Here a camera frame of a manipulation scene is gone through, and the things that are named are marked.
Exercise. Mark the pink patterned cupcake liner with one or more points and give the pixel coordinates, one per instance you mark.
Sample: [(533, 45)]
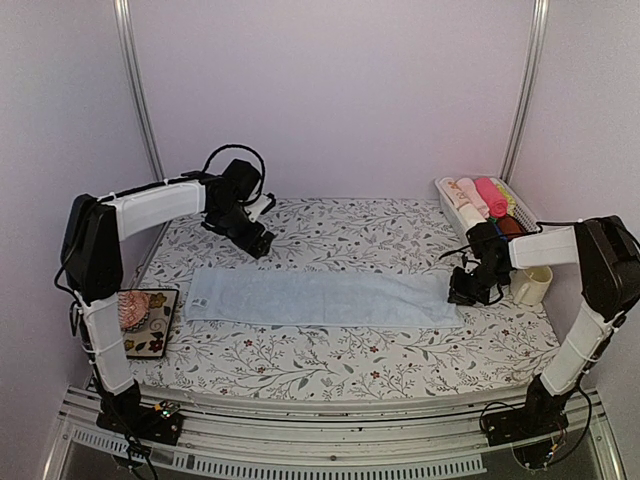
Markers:
[(133, 309)]

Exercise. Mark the left aluminium frame post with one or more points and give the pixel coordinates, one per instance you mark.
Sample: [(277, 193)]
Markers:
[(124, 26)]

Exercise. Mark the front aluminium rail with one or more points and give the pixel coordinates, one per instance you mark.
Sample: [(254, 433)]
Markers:
[(226, 437)]

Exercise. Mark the white plastic basket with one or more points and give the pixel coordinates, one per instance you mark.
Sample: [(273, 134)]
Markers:
[(521, 212)]

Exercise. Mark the right aluminium frame post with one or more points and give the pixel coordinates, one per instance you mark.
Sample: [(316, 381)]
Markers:
[(533, 56)]

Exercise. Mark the hot pink rolled towel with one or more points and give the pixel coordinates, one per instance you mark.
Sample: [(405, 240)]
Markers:
[(492, 196)]

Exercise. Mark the cream ceramic mug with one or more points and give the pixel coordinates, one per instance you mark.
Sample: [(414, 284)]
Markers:
[(529, 286)]

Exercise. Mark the aluminium frame post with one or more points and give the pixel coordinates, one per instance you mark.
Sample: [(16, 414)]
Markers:
[(533, 56), (124, 26)]

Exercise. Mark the yellow rolled towel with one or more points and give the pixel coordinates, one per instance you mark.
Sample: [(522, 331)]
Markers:
[(507, 195)]

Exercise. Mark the light blue cloth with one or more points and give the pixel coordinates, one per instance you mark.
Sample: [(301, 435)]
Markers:
[(322, 298)]

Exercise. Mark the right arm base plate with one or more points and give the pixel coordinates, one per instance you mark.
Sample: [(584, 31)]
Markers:
[(504, 424)]

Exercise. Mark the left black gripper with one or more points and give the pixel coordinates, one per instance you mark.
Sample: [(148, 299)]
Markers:
[(249, 242)]

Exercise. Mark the light pink rolled towel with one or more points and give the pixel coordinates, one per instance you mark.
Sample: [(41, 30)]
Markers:
[(468, 186)]

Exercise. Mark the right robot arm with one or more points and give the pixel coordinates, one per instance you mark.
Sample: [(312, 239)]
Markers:
[(607, 256)]

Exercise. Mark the dark red rolled towel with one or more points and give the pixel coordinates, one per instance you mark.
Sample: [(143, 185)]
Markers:
[(510, 227)]

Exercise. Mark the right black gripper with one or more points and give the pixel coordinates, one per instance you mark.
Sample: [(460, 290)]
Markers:
[(461, 296)]

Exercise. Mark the floral square plate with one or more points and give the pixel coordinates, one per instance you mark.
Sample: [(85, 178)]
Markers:
[(149, 341)]

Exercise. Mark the cream white towel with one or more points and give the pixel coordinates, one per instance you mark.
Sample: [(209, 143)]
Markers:
[(470, 216)]

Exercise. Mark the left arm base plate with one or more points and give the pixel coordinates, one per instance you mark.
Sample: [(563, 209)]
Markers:
[(142, 423)]

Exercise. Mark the cream printed rolled towel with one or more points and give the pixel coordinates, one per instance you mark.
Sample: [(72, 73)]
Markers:
[(453, 192)]

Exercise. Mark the white barcode towel label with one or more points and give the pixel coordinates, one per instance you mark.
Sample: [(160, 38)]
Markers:
[(200, 302)]

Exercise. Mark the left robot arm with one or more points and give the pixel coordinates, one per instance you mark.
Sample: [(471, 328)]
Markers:
[(91, 261)]

